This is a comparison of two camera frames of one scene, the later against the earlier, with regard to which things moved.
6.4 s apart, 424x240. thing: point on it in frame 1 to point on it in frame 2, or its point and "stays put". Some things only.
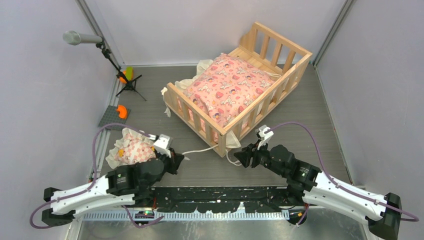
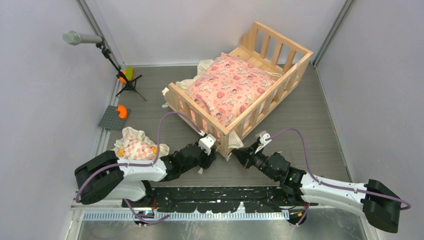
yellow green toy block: (128, 73) stays put
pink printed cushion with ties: (227, 88) stays put
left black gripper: (175, 161) to (207, 159)
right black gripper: (250, 151) stays put
